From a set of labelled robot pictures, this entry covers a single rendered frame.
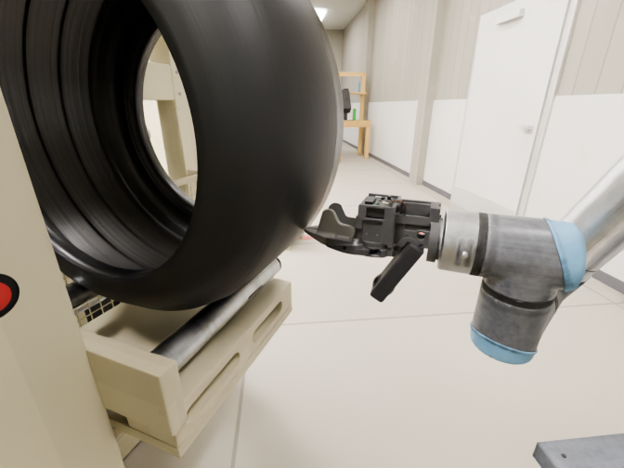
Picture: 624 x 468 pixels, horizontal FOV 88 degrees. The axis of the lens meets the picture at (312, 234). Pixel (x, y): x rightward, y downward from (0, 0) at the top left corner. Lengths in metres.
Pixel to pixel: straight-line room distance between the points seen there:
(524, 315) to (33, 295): 0.58
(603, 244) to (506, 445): 1.18
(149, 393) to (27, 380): 0.12
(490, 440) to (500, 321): 1.16
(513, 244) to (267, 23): 0.38
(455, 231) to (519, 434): 1.34
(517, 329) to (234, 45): 0.49
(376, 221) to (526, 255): 0.19
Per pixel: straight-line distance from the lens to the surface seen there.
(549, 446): 0.89
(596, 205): 0.60
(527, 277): 0.49
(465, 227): 0.47
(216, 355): 0.55
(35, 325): 0.45
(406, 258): 0.50
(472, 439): 1.63
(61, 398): 0.50
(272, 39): 0.38
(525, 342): 0.56
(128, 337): 0.75
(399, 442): 1.54
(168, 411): 0.46
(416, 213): 0.50
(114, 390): 0.50
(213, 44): 0.37
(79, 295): 0.72
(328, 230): 0.51
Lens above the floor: 1.22
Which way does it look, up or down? 22 degrees down
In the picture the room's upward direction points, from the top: straight up
